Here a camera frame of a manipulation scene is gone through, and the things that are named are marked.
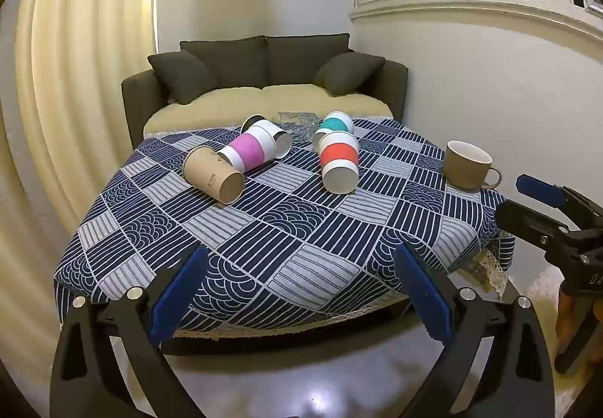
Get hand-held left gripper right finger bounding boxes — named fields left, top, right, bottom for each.
left=393, top=244, right=557, bottom=418

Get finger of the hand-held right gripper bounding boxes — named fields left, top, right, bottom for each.
left=494, top=200, right=572, bottom=259
left=516, top=174, right=603, bottom=231

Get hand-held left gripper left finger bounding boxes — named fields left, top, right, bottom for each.
left=49, top=244, right=210, bottom=418

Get pink banded white cup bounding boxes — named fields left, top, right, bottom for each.
left=220, top=125, right=279, bottom=174

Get red banded white cup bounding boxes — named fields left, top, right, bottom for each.
left=318, top=131, right=361, bottom=194

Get plain white paper cup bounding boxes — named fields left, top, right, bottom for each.
left=256, top=119, right=294, bottom=159

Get teal banded white cup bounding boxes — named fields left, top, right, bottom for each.
left=313, top=111, right=354, bottom=151

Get white shaggy rug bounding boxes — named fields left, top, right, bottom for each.
left=524, top=264, right=567, bottom=322

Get brown ceramic mug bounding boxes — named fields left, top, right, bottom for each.
left=443, top=140, right=503, bottom=190

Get blue patterned tablecloth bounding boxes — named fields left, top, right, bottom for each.
left=53, top=117, right=516, bottom=338

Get cream fleece blanket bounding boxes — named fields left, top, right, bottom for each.
left=142, top=82, right=395, bottom=139

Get clear glass dish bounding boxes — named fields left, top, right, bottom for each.
left=277, top=111, right=318, bottom=142

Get dark grey sofa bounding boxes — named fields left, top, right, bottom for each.
left=121, top=34, right=409, bottom=149

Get dark grey throw pillow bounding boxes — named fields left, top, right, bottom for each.
left=313, top=52, right=386, bottom=97
left=147, top=49, right=218, bottom=105

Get dark grey back cushion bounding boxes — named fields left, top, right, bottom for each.
left=179, top=35, right=267, bottom=90
left=264, top=33, right=352, bottom=87

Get cream curtain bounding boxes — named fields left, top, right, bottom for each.
left=12, top=0, right=160, bottom=223

